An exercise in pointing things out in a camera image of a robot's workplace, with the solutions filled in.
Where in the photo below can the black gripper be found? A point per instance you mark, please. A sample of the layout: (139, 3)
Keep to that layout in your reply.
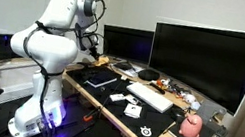
(94, 48)

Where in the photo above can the yellow towel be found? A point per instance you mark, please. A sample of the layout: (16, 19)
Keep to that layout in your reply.
(101, 61)

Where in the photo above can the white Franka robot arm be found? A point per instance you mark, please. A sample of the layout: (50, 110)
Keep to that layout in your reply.
(48, 48)

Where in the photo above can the dark book with white edge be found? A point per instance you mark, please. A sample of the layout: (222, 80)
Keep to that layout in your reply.
(102, 79)

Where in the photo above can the small black monitor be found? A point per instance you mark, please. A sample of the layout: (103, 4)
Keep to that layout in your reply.
(130, 44)

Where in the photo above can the small white card box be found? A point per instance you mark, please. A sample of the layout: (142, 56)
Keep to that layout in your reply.
(116, 97)

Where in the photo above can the white printed card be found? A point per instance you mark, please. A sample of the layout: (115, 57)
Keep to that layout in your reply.
(131, 99)

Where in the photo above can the white square box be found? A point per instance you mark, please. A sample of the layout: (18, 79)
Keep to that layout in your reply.
(132, 110)

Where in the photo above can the white keyboard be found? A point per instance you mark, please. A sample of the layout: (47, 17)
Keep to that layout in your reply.
(149, 97)

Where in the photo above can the small orange toy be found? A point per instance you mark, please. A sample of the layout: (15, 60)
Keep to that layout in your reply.
(160, 83)

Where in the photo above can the black remote control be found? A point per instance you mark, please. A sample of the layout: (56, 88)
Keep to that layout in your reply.
(157, 88)

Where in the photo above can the black desk mat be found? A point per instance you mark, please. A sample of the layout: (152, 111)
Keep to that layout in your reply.
(150, 120)

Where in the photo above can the black computer mouse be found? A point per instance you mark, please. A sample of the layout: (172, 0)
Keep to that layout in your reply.
(177, 115)

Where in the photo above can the small white figurine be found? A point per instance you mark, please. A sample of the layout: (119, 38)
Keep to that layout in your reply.
(189, 97)

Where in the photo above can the large black monitor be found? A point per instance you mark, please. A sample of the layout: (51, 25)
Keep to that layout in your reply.
(208, 60)

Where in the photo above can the pink pig toy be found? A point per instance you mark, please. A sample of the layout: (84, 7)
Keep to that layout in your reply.
(190, 126)

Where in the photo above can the black stand base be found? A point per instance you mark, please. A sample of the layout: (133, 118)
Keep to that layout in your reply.
(220, 131)

